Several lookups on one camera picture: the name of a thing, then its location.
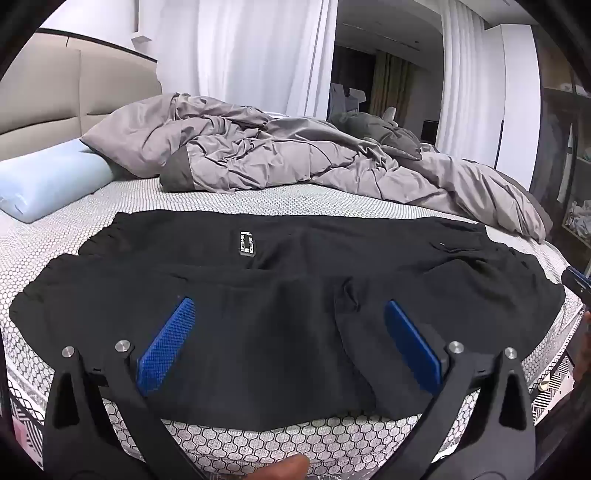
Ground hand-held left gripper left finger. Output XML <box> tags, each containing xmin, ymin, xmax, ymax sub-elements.
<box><xmin>44</xmin><ymin>296</ymin><xmax>208</xmax><ymax>480</ymax></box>

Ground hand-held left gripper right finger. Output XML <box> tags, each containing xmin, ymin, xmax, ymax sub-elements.
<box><xmin>369</xmin><ymin>300</ymin><xmax>539</xmax><ymax>480</ymax></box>

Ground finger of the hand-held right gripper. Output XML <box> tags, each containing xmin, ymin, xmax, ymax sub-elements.
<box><xmin>561</xmin><ymin>267</ymin><xmax>591</xmax><ymax>297</ymax></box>

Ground black pants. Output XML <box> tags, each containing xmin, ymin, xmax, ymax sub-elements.
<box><xmin>9</xmin><ymin>211</ymin><xmax>566</xmax><ymax>423</ymax></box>

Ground person's right hand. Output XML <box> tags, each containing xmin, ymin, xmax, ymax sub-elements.
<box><xmin>571</xmin><ymin>311</ymin><xmax>591</xmax><ymax>383</ymax></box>

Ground person's left hand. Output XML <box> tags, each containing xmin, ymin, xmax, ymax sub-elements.
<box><xmin>270</xmin><ymin>455</ymin><xmax>311</xmax><ymax>480</ymax></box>

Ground pile of light clothes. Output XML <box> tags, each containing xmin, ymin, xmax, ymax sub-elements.
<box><xmin>566</xmin><ymin>198</ymin><xmax>591</xmax><ymax>238</ymax></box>

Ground hanging clothes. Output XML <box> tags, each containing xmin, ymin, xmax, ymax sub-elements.
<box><xmin>541</xmin><ymin>99</ymin><xmax>578</xmax><ymax>204</ymax></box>

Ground bed with honeycomb sheet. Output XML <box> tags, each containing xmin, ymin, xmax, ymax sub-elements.
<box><xmin>0</xmin><ymin>178</ymin><xmax>587</xmax><ymax>480</ymax></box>

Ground light blue pillow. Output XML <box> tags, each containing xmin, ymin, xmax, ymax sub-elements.
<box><xmin>0</xmin><ymin>141</ymin><xmax>121</xmax><ymax>224</ymax></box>

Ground open wardrobe shelf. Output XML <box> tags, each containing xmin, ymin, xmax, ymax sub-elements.
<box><xmin>529</xmin><ymin>28</ymin><xmax>591</xmax><ymax>259</ymax></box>

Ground dark grey pillow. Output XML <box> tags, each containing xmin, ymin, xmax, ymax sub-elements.
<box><xmin>329</xmin><ymin>112</ymin><xmax>423</xmax><ymax>161</ymax></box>

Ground grey duvet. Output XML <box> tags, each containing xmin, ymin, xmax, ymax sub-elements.
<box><xmin>79</xmin><ymin>92</ymin><xmax>554</xmax><ymax>244</ymax></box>

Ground narrow white curtain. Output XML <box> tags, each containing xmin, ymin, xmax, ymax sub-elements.
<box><xmin>436</xmin><ymin>9</ymin><xmax>486</xmax><ymax>160</ymax></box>

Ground white covered chair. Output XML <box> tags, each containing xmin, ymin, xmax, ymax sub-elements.
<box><xmin>330</xmin><ymin>83</ymin><xmax>366</xmax><ymax>114</ymax></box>

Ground olive curtain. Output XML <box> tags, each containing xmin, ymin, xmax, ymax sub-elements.
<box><xmin>369</xmin><ymin>51</ymin><xmax>413</xmax><ymax>126</ymax></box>

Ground beige padded headboard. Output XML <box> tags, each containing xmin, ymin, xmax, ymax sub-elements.
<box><xmin>0</xmin><ymin>28</ymin><xmax>162</xmax><ymax>162</ymax></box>

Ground wide white curtain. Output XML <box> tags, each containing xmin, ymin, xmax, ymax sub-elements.
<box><xmin>157</xmin><ymin>0</ymin><xmax>339</xmax><ymax>120</ymax></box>

